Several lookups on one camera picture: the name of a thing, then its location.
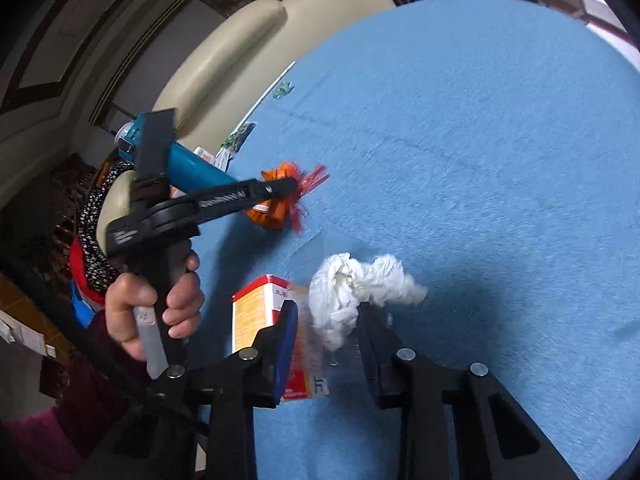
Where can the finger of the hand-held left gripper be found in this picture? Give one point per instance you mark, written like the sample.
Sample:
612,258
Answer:
240,197

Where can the black white patterned scarf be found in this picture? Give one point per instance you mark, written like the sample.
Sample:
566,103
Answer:
92,240

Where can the teal thermos bottle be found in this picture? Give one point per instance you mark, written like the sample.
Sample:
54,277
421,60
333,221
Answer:
192,165

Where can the small dark green packet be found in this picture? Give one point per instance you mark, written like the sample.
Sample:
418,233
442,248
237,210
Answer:
237,137

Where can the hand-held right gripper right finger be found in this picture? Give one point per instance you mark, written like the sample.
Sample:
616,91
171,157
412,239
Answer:
372,355

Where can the person's left hand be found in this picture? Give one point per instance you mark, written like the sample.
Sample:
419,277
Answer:
125,300

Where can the person's left forearm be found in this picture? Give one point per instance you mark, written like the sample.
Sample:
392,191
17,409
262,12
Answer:
95,385

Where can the orange wrapper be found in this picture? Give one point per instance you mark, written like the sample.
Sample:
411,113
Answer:
275,215

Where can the white tissue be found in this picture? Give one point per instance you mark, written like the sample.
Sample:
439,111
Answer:
345,285

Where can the long white stick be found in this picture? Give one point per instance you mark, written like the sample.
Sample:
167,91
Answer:
275,85

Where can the red fringed cloth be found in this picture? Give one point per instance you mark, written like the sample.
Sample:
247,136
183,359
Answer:
82,270

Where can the blue cloth item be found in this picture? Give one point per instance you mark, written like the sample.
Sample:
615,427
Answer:
82,305

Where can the green candy wrapper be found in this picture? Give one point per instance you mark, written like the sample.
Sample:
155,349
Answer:
283,90

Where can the orange white carton box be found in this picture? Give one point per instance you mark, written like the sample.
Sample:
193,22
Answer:
255,310

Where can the cream leather sofa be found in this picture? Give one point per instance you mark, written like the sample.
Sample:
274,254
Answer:
235,45

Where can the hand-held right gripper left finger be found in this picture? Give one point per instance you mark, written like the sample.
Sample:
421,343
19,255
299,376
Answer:
285,350

